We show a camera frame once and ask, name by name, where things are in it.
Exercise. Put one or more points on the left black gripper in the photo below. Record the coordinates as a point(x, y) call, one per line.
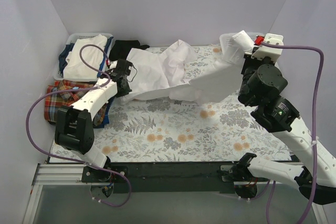
point(125, 85)

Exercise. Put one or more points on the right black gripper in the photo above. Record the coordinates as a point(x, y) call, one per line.
point(245, 65)

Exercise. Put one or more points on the white long sleeve shirt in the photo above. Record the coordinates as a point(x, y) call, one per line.
point(164, 75)

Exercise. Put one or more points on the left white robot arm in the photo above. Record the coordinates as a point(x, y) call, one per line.
point(74, 125)

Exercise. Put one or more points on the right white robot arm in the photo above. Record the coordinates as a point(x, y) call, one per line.
point(261, 87)

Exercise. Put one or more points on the right white plastic basket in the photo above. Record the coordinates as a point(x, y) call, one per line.
point(225, 38)

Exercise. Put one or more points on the white plastic basket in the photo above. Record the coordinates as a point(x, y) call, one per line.
point(72, 39)
point(225, 38)

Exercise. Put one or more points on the black folded garment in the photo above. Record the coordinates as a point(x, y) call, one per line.
point(121, 49)

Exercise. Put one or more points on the folded white shirt in basket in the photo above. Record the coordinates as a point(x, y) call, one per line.
point(76, 69)

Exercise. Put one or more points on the navy garment in basket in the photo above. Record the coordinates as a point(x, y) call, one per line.
point(63, 56)

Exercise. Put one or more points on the left white plastic basket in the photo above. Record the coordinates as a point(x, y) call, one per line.
point(72, 39)

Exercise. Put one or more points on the floral patterned table mat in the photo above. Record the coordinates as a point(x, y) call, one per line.
point(165, 130)

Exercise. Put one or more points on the red plaid shirt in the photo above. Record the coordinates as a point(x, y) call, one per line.
point(55, 101)

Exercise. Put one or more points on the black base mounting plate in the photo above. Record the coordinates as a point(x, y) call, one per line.
point(176, 176)

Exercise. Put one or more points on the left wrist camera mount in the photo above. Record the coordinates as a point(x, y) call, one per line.
point(111, 65)

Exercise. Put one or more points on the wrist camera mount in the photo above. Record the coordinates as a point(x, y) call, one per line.
point(264, 49)
point(111, 65)

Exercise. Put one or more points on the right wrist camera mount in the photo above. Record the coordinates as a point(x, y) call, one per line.
point(264, 49)

